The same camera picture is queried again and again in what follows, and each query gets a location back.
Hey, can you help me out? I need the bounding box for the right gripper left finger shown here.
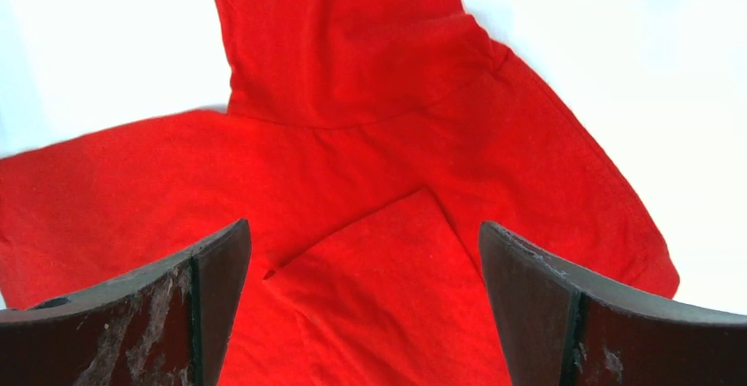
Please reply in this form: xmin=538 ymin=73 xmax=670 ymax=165
xmin=1 ymin=219 xmax=251 ymax=385

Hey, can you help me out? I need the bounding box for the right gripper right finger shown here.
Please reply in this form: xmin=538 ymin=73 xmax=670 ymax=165
xmin=479 ymin=222 xmax=746 ymax=385

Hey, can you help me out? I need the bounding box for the red t shirt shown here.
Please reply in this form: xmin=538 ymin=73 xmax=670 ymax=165
xmin=1 ymin=0 xmax=679 ymax=385

